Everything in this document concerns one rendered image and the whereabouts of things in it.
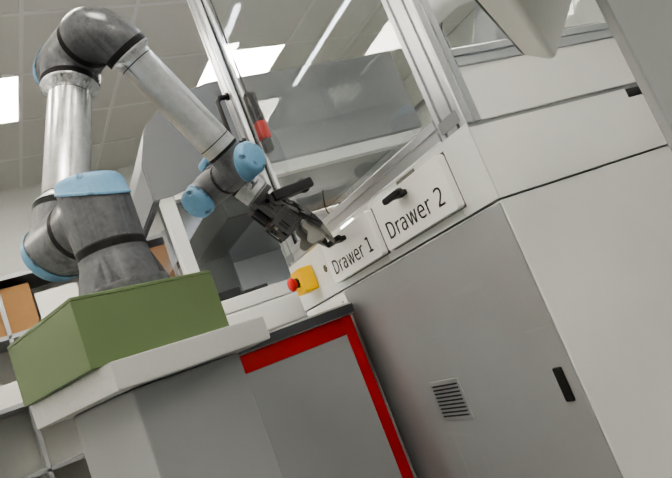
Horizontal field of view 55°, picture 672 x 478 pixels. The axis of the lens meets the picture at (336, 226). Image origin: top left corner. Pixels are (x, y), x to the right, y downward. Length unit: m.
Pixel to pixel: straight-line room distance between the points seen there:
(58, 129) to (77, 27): 0.20
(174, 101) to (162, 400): 0.63
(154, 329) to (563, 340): 0.66
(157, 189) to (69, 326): 1.46
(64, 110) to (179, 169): 1.09
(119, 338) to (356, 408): 0.83
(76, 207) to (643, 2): 0.85
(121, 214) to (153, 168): 1.30
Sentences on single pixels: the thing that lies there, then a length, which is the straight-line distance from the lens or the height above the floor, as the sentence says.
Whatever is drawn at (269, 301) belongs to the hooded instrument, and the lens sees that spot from 2.36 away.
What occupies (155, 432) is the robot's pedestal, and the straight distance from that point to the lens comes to 0.99.
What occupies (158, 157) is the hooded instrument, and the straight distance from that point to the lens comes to 2.43.
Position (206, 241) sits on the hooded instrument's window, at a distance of 2.38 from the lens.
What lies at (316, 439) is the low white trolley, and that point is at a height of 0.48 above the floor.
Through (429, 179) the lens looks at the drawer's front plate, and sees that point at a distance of 1.26.
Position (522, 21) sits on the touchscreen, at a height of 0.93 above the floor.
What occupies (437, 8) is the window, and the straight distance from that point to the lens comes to 1.31.
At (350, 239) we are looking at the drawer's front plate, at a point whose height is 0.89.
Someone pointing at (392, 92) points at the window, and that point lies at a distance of 1.37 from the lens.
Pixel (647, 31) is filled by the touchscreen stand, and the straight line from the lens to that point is 0.65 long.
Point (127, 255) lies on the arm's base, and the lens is 1.09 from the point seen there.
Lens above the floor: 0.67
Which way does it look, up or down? 10 degrees up
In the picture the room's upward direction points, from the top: 22 degrees counter-clockwise
